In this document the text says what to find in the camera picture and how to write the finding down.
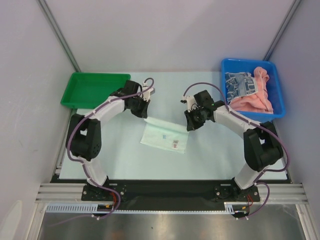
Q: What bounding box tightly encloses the white terry towel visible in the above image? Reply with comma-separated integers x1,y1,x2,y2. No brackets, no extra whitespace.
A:
140,117,189,154

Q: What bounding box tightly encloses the blue white patterned towel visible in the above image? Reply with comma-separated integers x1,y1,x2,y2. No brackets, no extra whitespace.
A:
224,72,258,103

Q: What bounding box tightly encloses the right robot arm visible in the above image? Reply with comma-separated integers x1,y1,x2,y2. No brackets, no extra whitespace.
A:
181,90,284,201

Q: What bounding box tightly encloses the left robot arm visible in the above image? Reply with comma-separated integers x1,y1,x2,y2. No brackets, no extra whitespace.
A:
65,77,155,200

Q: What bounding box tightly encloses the green plastic tray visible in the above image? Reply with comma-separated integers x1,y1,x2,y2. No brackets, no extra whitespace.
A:
60,72,131,109

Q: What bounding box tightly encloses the blue plastic bin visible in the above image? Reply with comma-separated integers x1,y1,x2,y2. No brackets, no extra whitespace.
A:
220,58,286,123

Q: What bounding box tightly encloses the pink towel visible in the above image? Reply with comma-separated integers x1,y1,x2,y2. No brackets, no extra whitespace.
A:
229,66,274,114

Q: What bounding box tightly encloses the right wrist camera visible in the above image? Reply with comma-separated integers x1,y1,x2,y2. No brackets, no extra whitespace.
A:
180,95,199,112

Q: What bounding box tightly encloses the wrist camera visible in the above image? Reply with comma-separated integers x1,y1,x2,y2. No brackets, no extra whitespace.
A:
141,81,155,102
180,95,199,112

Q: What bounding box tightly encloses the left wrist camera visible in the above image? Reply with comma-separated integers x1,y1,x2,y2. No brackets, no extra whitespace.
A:
141,81,155,102

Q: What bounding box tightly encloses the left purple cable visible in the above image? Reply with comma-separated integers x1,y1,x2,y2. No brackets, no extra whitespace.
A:
48,77,155,226

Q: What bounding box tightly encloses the purple cable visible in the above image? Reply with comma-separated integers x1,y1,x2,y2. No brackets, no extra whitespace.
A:
48,77,155,226
182,82,291,221

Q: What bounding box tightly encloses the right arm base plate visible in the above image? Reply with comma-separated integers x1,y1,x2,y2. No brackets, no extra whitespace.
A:
213,184,261,202

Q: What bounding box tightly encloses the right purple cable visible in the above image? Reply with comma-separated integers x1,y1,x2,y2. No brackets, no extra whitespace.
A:
182,82,291,221

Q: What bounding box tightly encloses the grey cable duct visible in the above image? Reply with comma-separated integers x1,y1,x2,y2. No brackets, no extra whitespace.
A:
46,202,248,214

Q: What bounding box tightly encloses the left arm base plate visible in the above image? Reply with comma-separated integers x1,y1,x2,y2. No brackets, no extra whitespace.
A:
81,183,127,202

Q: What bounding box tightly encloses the right aluminium corner post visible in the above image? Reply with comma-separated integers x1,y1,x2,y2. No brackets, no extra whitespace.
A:
262,0,304,61

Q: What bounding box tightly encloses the aluminium corner post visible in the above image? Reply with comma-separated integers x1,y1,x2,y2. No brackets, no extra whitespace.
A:
262,0,304,61
36,0,81,73

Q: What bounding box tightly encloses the aluminium front rail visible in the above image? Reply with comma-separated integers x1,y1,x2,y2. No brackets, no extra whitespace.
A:
35,182,308,204

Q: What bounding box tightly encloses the left aluminium corner post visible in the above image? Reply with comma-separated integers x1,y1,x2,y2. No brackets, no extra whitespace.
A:
36,0,81,73

